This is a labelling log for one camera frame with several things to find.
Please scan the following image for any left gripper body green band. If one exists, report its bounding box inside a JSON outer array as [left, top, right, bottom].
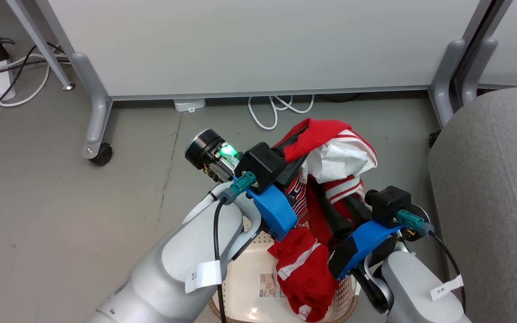
[[184, 129, 244, 183]]

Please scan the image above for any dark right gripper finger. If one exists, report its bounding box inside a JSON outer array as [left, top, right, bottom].
[[344, 193, 372, 221], [314, 179, 354, 239]]

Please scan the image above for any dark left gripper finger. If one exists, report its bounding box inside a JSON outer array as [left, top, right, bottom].
[[281, 155, 309, 185], [275, 127, 310, 155]]

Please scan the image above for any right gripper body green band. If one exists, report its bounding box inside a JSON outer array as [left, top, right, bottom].
[[353, 204, 430, 271]]

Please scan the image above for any red and white garment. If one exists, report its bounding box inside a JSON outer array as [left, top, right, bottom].
[[267, 118, 378, 323]]

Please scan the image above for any cream plastic laundry basket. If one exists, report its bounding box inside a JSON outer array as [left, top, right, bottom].
[[208, 215, 360, 323]]

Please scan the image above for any grey fabric sofa seat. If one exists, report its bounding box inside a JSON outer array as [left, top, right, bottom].
[[428, 86, 517, 323]]

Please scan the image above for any small white box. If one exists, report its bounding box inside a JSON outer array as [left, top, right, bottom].
[[173, 98, 206, 113]]

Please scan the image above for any wide white partition panel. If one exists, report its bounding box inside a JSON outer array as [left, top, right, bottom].
[[34, 0, 493, 101]]

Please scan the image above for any grey partition foot with caster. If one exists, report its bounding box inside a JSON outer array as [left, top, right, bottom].
[[70, 51, 114, 167]]

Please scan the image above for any slanted grey metal leg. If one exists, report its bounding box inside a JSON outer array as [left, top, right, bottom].
[[6, 0, 76, 92]]

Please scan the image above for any blue right camera mount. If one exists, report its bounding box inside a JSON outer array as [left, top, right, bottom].
[[328, 219, 403, 280]]

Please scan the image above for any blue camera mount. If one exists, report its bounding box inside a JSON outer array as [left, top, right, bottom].
[[246, 183, 298, 242], [328, 219, 403, 280]]

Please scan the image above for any looped white cable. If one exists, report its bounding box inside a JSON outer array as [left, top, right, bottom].
[[248, 94, 315, 131]]

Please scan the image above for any teal right cable connector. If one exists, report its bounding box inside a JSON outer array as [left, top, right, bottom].
[[396, 210, 435, 238]]

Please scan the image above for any teal cable connector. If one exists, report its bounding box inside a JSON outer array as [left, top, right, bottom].
[[396, 210, 435, 238], [219, 171, 259, 205]]

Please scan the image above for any blue left camera mount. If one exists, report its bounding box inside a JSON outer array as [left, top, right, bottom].
[[246, 183, 298, 242]]

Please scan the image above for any teal left cable connector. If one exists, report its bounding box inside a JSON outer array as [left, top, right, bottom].
[[219, 171, 259, 205]]

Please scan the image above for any black cable under partition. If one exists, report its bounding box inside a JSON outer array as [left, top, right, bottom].
[[318, 93, 363, 103]]

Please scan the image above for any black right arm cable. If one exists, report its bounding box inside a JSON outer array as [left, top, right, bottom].
[[428, 232, 467, 312]]

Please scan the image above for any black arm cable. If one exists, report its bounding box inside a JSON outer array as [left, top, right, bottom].
[[213, 199, 228, 323], [428, 232, 467, 312]]

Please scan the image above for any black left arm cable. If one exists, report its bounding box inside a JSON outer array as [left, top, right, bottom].
[[213, 199, 228, 323]]

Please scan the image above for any white floor cable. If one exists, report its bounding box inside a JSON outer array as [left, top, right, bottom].
[[0, 53, 70, 108]]

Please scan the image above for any black floor cable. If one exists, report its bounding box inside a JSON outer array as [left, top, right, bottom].
[[0, 42, 68, 118]]

